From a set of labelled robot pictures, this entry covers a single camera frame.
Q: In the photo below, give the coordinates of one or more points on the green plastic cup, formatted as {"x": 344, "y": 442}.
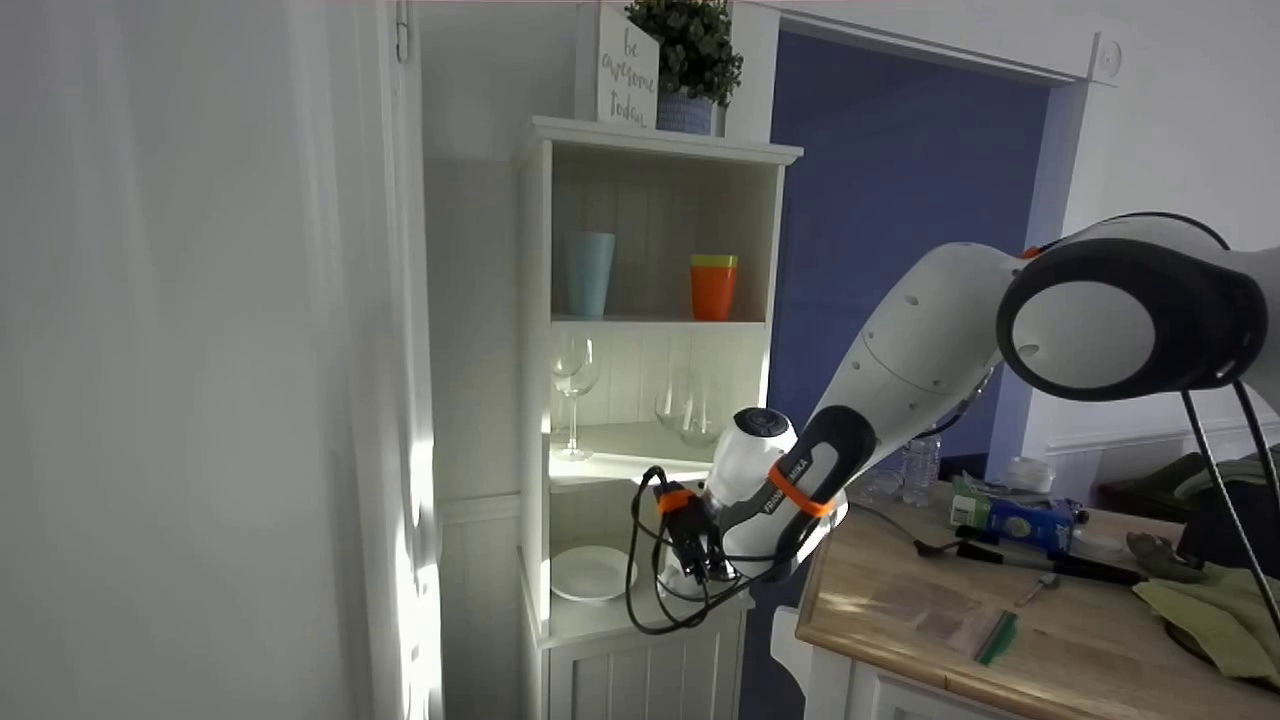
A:
{"x": 715, "y": 260}

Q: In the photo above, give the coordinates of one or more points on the white shelf cabinet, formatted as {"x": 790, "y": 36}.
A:
{"x": 543, "y": 400}

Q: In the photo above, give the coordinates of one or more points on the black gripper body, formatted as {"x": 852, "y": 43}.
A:
{"x": 691, "y": 526}

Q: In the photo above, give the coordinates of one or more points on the clear wine glass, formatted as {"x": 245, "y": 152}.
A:
{"x": 575, "y": 380}

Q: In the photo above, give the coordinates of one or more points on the black spatula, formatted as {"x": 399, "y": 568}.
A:
{"x": 1024, "y": 562}

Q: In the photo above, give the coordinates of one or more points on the white sign with writing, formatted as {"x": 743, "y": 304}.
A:
{"x": 626, "y": 72}

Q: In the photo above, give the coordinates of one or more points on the light blue plastic cup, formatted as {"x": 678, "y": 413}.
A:
{"x": 591, "y": 275}

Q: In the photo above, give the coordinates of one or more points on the orange plastic cup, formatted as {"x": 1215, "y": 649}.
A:
{"x": 715, "y": 293}

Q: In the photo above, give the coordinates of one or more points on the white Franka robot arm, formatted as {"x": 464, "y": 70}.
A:
{"x": 935, "y": 344}

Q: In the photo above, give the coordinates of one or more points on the blue green carton box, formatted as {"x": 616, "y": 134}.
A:
{"x": 1024, "y": 516}

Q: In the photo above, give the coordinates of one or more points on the clear drinking glass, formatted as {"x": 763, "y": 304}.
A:
{"x": 686, "y": 413}

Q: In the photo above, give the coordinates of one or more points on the white plate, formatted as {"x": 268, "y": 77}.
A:
{"x": 584, "y": 576}

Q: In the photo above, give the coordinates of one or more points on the small clear glass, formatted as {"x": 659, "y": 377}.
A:
{"x": 923, "y": 474}

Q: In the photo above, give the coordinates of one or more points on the green potted plant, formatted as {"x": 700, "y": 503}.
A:
{"x": 686, "y": 53}

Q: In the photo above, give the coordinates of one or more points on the olive green cloth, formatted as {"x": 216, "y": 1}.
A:
{"x": 1215, "y": 621}

